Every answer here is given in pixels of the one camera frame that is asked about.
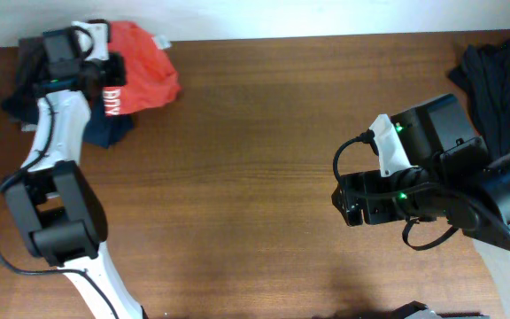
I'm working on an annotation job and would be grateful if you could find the grey garment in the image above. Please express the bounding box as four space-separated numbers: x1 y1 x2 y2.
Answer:
13 37 45 132

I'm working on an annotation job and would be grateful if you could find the black crumpled garment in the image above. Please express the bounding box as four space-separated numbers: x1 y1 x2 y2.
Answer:
448 39 510 160

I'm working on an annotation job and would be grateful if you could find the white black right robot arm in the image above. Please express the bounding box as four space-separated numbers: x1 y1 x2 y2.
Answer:
331 154 510 318

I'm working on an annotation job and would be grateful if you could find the red soccer t-shirt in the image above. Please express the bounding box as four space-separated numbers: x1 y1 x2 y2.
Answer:
103 21 181 117

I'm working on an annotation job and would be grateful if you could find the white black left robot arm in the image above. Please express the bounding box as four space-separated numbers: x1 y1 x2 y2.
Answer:
0 52 147 318

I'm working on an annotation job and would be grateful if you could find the navy garment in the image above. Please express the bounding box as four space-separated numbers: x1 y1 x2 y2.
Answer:
1 57 135 150

